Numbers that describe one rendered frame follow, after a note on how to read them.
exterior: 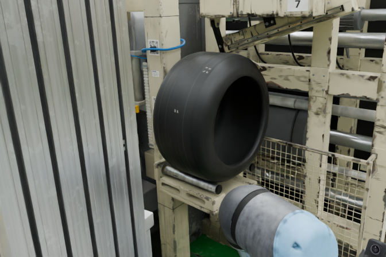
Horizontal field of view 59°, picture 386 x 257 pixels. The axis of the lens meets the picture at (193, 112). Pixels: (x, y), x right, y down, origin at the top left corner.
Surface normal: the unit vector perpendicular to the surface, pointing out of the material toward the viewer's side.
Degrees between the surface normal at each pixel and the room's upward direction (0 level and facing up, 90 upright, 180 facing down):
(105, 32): 90
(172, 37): 90
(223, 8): 90
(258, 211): 35
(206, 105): 69
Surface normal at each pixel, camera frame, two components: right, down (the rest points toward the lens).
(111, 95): 0.85, 0.12
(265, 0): -0.66, 0.24
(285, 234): -0.50, -0.65
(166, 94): -0.58, -0.27
